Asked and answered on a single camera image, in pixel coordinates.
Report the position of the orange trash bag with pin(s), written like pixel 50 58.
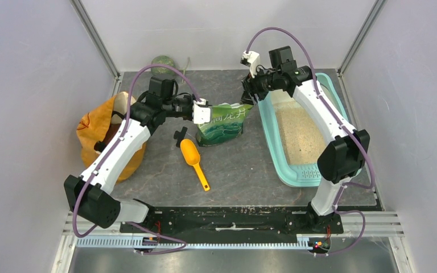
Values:
pixel 99 126

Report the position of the green ball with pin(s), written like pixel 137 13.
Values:
pixel 163 59

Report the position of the green cat litter bag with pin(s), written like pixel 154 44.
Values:
pixel 227 123

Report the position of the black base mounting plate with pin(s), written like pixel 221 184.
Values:
pixel 239 224

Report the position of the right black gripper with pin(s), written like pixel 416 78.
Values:
pixel 250 87

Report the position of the teal litter box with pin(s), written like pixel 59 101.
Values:
pixel 293 139

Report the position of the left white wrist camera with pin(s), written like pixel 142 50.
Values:
pixel 201 112

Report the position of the black bag clip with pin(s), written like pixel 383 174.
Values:
pixel 179 136

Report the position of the orange plastic scoop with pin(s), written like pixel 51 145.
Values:
pixel 192 158

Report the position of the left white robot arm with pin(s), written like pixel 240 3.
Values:
pixel 88 195

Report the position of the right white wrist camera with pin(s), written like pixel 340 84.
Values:
pixel 251 59

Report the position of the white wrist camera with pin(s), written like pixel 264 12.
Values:
pixel 201 112
pixel 251 59

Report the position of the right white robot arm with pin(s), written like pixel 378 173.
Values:
pixel 346 148

